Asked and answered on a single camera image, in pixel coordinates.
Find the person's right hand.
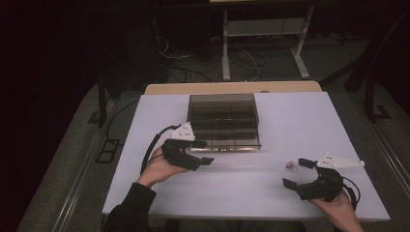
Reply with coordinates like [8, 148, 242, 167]
[308, 191, 356, 223]

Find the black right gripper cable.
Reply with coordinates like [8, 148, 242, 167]
[341, 176, 362, 212]

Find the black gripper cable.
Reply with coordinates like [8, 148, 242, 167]
[140, 124, 182, 175]
[341, 176, 362, 212]

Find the black flat floor bracket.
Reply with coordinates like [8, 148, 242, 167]
[95, 138, 122, 164]

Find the bundle of floor cables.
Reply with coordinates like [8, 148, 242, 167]
[154, 35, 294, 83]

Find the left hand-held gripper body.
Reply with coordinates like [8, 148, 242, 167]
[161, 121, 203, 172]

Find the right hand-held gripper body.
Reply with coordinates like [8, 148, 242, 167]
[295, 152, 366, 203]

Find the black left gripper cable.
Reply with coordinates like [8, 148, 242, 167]
[140, 124, 182, 175]

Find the black metal stand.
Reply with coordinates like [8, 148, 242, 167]
[364, 76, 393, 124]
[88, 73, 114, 129]

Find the person's left hand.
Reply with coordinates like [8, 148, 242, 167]
[136, 146, 188, 189]

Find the wooden table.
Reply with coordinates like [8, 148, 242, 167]
[143, 80, 323, 96]

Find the white desk frame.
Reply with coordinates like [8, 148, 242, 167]
[209, 0, 318, 81]

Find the metal floor rail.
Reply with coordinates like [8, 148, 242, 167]
[364, 122, 410, 194]
[51, 96, 119, 232]

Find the white table board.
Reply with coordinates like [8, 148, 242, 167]
[102, 91, 391, 223]

